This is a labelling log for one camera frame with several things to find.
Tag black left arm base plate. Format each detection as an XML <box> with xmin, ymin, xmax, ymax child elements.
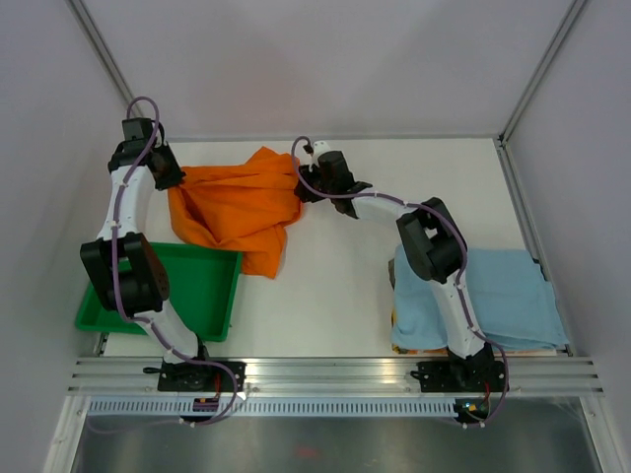
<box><xmin>143</xmin><ymin>360</ymin><xmax>246</xmax><ymax>393</ymax></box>

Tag light blue folded trousers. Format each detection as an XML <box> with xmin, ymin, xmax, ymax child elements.
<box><xmin>390</xmin><ymin>246</ymin><xmax>569</xmax><ymax>350</ymax></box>

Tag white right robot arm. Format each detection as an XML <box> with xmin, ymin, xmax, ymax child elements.
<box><xmin>293</xmin><ymin>141</ymin><xmax>494</xmax><ymax>390</ymax></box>

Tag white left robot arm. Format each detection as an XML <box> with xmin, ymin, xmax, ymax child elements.
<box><xmin>80</xmin><ymin>118</ymin><xmax>215</xmax><ymax>391</ymax></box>

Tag green plastic tray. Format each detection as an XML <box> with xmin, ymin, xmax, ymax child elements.
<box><xmin>75</xmin><ymin>242</ymin><xmax>243</xmax><ymax>342</ymax></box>

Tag aluminium frame post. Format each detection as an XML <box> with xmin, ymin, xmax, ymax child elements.
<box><xmin>495</xmin><ymin>0</ymin><xmax>591</xmax><ymax>148</ymax></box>
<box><xmin>65</xmin><ymin>0</ymin><xmax>133</xmax><ymax>105</ymax></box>

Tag left aluminium frame post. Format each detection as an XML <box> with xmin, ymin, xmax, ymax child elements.
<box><xmin>65</xmin><ymin>0</ymin><xmax>133</xmax><ymax>105</ymax></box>

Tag orange trousers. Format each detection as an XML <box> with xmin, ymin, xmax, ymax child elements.
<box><xmin>168</xmin><ymin>147</ymin><xmax>303</xmax><ymax>279</ymax></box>

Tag aluminium front rail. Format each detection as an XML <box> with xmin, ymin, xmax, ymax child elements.
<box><xmin>66</xmin><ymin>357</ymin><xmax>604</xmax><ymax>397</ymax></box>

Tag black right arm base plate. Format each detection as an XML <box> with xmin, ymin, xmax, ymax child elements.
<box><xmin>409</xmin><ymin>361</ymin><xmax>507</xmax><ymax>393</ymax></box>

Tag perforated white cable duct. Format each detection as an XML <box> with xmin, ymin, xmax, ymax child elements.
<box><xmin>88</xmin><ymin>396</ymin><xmax>456</xmax><ymax>418</ymax></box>

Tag right aluminium frame post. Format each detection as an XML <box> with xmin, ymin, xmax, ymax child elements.
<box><xmin>495</xmin><ymin>0</ymin><xmax>591</xmax><ymax>148</ymax></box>

